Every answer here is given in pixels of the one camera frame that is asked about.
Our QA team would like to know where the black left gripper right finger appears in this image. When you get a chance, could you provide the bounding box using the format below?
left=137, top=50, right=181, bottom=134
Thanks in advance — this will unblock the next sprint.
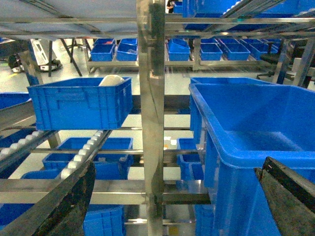
left=254, top=156, right=315, bottom=236

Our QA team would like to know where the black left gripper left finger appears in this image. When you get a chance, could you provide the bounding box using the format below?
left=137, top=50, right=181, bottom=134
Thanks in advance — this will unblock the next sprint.
left=0, top=160, right=95, bottom=236

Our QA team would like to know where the white roller track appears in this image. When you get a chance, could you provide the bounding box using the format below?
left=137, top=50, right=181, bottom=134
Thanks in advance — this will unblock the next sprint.
left=60, top=130, right=105, bottom=179

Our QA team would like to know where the large blue bin near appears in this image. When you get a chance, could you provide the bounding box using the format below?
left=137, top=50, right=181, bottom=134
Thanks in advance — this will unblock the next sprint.
left=189, top=84, right=315, bottom=236

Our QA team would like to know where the blue crate on rollers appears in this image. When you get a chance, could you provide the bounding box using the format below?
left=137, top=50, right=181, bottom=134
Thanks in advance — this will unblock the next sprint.
left=28, top=77, right=133, bottom=130

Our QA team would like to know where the white object in crate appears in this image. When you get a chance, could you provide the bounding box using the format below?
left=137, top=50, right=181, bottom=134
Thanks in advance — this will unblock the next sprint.
left=99, top=74, right=125, bottom=87

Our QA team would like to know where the blue bin behind near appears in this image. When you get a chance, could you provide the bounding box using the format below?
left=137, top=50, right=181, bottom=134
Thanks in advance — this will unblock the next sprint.
left=189, top=77, right=276, bottom=86

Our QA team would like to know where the steel rack vertical post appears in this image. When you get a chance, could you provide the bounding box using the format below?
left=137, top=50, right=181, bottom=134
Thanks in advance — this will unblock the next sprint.
left=136, top=0, right=165, bottom=236

